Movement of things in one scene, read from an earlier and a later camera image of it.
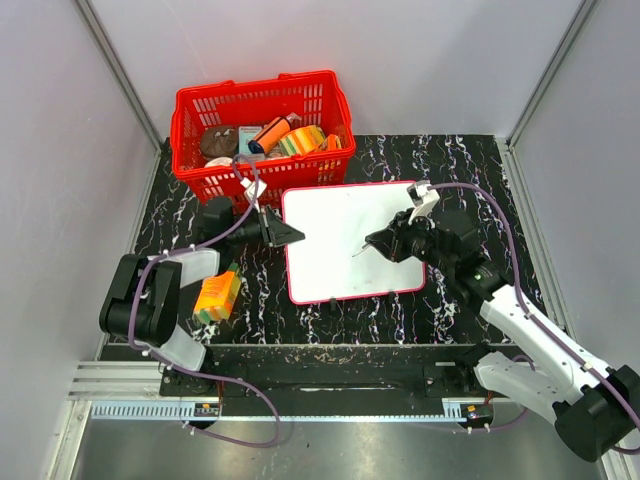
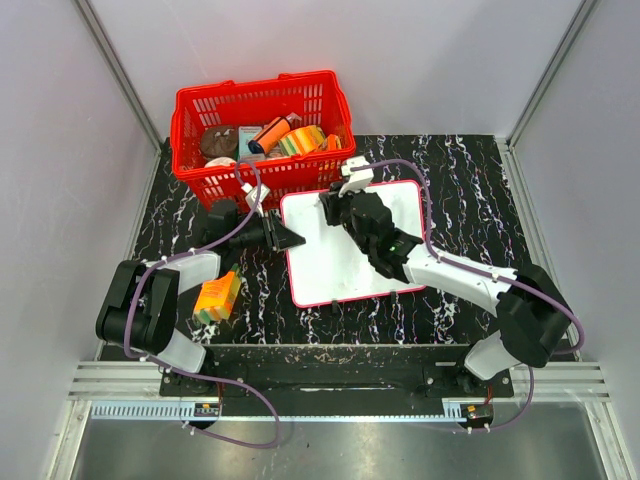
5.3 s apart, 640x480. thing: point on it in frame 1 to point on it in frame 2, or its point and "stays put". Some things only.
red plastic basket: x=261 y=137 stays put
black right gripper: x=392 y=242 to x=332 y=203
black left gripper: x=281 y=234 stays put
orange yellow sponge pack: x=218 y=295 stays put
